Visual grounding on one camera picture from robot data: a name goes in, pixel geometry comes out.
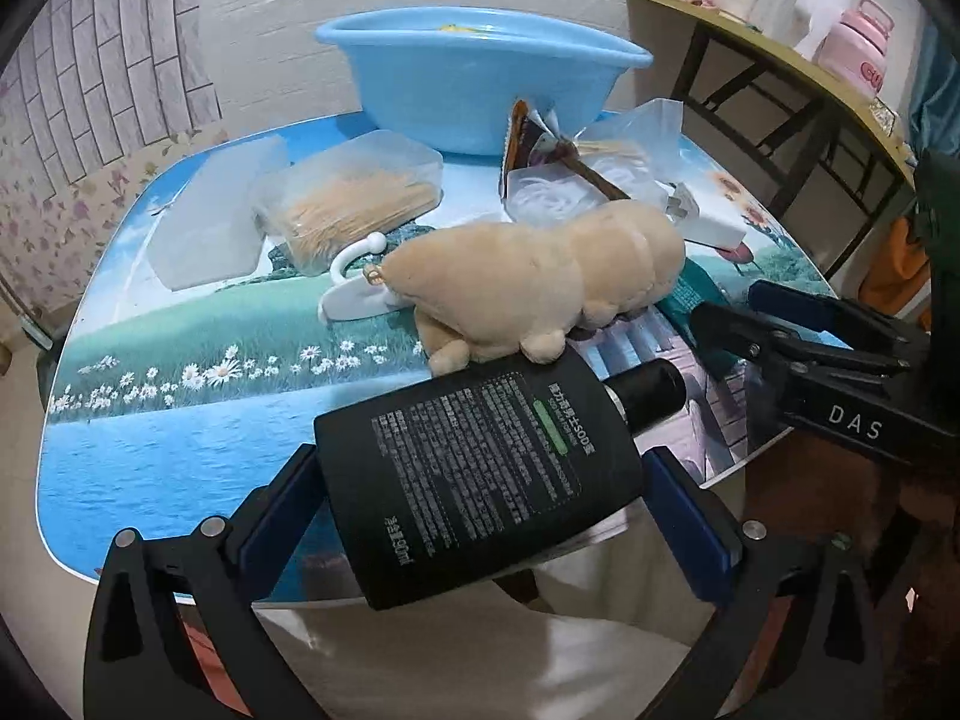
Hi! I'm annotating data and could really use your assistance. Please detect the light blue plastic basin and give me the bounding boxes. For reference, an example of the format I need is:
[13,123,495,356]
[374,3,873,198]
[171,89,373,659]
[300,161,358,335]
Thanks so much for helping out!
[313,9,653,157]

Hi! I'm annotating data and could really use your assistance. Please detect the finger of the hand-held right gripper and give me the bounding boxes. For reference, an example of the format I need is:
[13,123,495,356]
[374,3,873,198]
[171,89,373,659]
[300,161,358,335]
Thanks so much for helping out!
[690,302,908,391]
[750,280,931,350]

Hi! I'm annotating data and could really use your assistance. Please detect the teal curtain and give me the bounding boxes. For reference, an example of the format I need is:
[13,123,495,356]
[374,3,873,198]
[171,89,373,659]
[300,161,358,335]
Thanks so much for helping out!
[911,22,960,158]

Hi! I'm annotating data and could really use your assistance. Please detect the wooden side table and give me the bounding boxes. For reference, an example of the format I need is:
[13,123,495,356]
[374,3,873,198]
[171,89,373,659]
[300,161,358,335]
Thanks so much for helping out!
[626,0,920,278]

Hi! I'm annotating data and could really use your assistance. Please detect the white kettle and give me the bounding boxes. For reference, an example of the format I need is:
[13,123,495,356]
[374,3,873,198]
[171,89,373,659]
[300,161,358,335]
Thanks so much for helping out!
[795,0,856,57]

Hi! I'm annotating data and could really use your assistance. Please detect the clear bag of cotton swabs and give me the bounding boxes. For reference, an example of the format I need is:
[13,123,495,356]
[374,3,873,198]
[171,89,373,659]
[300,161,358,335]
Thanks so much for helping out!
[577,99,685,196]

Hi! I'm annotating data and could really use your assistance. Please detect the clear box of toothpicks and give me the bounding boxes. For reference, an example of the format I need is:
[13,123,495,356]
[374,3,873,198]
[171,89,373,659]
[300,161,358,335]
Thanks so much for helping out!
[251,129,445,272]

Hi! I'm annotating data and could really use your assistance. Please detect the black bottle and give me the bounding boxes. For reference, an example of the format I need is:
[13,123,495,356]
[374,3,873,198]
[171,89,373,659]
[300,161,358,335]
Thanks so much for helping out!
[313,351,689,611]

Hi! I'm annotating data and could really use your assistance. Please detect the white plastic hook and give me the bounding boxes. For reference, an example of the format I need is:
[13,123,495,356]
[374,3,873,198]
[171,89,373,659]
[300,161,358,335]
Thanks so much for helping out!
[319,234,410,325]

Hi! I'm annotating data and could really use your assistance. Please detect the brown snack packet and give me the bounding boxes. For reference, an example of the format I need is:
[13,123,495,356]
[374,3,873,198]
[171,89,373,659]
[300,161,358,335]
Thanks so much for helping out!
[499,99,578,192]

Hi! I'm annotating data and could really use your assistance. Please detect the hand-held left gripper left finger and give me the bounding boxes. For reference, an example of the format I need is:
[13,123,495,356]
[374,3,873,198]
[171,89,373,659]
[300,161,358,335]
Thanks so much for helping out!
[84,444,331,720]

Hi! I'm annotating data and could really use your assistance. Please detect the beige plush toy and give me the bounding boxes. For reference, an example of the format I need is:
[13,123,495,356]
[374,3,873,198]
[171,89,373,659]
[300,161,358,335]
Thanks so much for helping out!
[382,204,687,376]

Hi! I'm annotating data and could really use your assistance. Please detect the pink water bottle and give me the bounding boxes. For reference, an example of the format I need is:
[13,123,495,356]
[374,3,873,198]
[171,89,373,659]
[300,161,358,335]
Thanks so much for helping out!
[817,0,897,95]

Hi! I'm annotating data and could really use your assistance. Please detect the brown wooden stick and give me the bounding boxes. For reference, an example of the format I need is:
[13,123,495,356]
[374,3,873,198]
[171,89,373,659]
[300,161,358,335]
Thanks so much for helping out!
[559,152,632,202]

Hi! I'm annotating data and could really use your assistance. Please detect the teal packet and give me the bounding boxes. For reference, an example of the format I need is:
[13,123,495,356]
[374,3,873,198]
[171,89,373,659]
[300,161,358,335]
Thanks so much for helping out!
[660,270,740,346]

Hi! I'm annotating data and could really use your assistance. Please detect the white charger plug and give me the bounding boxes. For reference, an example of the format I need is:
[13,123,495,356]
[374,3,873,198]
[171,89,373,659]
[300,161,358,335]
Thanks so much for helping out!
[664,181,749,248]

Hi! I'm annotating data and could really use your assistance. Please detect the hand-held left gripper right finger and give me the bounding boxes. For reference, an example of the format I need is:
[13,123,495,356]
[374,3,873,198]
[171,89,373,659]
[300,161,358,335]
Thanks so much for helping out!
[641,446,886,720]

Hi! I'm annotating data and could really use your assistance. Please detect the orange cloth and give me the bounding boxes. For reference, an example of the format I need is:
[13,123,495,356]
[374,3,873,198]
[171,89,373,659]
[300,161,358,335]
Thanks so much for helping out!
[859,217,931,320]

